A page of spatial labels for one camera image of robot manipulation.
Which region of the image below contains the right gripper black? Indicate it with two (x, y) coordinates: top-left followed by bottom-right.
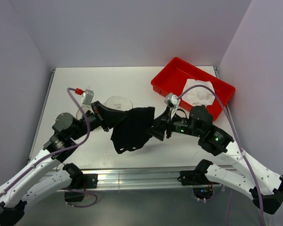
(145, 105), (202, 141)

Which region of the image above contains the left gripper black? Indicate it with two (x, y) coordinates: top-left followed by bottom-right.
(70, 100), (128, 140)

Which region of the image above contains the black bra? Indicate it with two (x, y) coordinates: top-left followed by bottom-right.
(110, 107), (155, 154)

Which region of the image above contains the white bra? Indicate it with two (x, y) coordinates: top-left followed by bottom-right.
(182, 79), (215, 106)

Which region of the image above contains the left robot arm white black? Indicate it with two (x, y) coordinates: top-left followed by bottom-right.
(0, 101), (128, 226)

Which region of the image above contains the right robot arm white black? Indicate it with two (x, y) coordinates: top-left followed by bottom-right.
(147, 105), (283, 214)

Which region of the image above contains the red plastic tray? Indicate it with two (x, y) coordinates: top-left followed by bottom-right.
(151, 57), (235, 120)

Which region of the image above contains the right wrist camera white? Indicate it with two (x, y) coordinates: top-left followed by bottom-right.
(164, 93), (180, 119)

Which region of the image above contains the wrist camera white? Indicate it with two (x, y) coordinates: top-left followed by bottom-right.
(164, 93), (180, 119)
(75, 88), (94, 105)

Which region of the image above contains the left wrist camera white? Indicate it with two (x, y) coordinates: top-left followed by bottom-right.
(75, 88), (94, 105)

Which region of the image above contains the aluminium frame rail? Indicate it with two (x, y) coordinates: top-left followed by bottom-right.
(13, 164), (261, 193)

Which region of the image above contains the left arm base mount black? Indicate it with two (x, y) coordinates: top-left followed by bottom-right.
(64, 174), (98, 203)

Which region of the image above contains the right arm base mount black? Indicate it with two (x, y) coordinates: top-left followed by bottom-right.
(177, 170), (214, 200)

